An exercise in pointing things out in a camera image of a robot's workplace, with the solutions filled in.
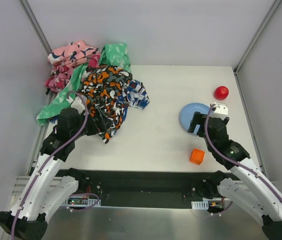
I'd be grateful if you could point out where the right white cable duct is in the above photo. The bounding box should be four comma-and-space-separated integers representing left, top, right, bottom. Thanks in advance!
191, 200, 209, 210

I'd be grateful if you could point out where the right aluminium frame post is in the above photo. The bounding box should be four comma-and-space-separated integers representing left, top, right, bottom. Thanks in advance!
233, 0, 282, 76

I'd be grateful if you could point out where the red apple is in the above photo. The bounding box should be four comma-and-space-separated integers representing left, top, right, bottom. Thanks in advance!
213, 86, 229, 101

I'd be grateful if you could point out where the aluminium frame post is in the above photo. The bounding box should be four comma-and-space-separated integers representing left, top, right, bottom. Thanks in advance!
19, 0, 52, 55
233, 0, 282, 76

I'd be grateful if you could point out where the pink patterned cloth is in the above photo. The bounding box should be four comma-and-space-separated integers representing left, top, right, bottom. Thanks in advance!
44, 40, 101, 93

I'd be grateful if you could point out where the light blue plastic plate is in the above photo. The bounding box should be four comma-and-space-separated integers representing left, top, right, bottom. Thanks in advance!
179, 102, 210, 132

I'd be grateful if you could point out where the aluminium front rail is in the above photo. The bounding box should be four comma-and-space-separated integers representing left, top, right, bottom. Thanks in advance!
12, 175, 64, 197

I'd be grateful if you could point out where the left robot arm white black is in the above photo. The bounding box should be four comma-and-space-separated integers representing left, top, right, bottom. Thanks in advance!
0, 107, 101, 240

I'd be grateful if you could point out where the left white cable duct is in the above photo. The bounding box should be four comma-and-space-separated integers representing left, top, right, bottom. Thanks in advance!
61, 197, 101, 208

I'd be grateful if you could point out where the left aluminium frame post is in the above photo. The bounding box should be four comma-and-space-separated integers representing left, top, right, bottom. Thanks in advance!
19, 0, 52, 55

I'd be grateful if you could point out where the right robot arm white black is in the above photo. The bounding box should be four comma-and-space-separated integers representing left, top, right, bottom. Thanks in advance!
188, 111, 282, 240

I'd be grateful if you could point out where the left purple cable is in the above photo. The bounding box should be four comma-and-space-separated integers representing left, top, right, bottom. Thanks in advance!
10, 90, 90, 240

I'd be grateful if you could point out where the white cable duct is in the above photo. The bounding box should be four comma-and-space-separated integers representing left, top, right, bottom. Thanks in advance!
61, 197, 101, 208
191, 200, 209, 210

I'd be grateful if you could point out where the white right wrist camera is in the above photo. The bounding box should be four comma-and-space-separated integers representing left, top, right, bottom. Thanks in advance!
210, 102, 229, 119

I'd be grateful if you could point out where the orange cube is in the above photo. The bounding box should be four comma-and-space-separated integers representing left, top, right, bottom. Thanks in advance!
189, 148, 205, 165

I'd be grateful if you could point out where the green white tie-dye cloth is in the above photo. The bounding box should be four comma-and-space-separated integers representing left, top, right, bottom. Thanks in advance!
36, 43, 131, 126

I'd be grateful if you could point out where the orange black camouflage cloth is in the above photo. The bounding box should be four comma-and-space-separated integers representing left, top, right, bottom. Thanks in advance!
78, 65, 133, 144

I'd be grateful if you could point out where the blue white patterned cloth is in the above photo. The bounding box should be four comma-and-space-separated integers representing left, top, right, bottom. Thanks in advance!
117, 80, 150, 110

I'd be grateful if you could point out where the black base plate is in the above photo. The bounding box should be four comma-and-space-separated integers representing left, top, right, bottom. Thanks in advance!
28, 167, 234, 209

